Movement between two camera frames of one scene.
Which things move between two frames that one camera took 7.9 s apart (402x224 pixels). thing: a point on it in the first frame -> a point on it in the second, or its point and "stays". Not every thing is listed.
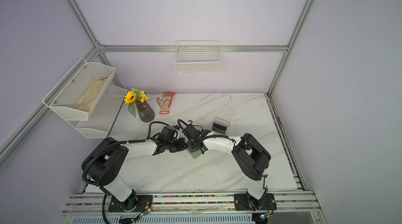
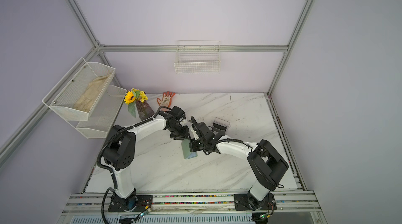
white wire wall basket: [198, 56] stays
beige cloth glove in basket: [89, 99] stays
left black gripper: [181, 141] -> [184, 135]
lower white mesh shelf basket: [102, 114] stays
